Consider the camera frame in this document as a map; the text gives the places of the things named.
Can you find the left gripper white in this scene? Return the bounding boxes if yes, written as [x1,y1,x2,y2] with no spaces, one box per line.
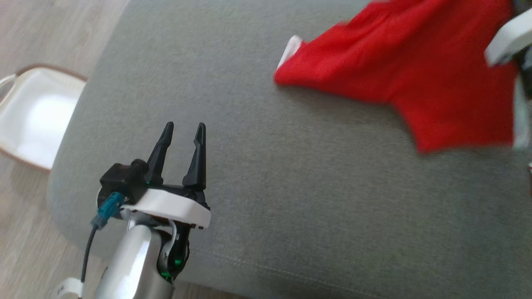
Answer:
[121,122,211,229]

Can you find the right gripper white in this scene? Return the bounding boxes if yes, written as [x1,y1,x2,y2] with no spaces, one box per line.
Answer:
[484,10,532,67]

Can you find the red shorts with white trim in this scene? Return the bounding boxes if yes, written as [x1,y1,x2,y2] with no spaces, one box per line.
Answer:
[273,0,524,153]

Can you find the white laundry basket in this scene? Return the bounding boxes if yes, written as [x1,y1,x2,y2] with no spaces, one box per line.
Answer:
[0,64,88,173]

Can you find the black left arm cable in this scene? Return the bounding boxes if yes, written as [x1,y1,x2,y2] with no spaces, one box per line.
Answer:
[81,192,124,284]

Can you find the white arm label strap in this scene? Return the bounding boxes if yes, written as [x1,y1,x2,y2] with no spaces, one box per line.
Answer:
[56,277,84,299]

